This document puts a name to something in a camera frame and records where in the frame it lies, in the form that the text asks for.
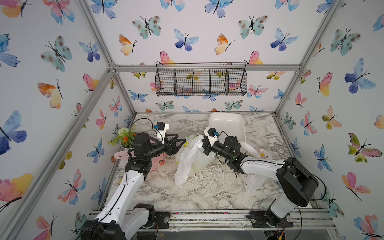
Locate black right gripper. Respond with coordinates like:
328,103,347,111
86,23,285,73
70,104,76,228
195,135,233,163

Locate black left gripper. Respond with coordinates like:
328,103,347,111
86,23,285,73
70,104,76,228
145,133,185,161

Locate lemon print plastic bag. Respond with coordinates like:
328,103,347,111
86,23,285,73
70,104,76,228
175,134,216,187

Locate pink plastic bag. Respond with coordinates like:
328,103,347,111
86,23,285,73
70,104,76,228
112,150,166,172

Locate clear white plastic bag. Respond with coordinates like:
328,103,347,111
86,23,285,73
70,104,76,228
240,142,274,195

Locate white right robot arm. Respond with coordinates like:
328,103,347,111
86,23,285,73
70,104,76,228
202,136,319,226

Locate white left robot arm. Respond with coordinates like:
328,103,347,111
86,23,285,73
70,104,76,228
77,132,186,240

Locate white rectangular tray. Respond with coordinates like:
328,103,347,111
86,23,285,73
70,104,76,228
208,112,246,142

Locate potted flower plant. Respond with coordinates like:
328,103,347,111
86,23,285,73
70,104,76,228
108,128,137,149

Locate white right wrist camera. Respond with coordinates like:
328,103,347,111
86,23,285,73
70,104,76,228
204,127,219,147

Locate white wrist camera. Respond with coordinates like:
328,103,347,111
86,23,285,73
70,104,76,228
155,122,170,144
204,127,219,147

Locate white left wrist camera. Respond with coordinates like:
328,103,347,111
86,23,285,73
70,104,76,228
155,122,170,144

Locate black wire wall basket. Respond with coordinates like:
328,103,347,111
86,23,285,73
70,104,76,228
152,63,248,97

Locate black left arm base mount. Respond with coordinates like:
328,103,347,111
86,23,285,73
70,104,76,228
134,203,171,229

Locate aluminium front rail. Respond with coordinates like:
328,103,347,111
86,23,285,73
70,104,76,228
86,209,335,232

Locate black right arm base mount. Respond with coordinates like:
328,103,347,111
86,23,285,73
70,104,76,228
246,200,294,228

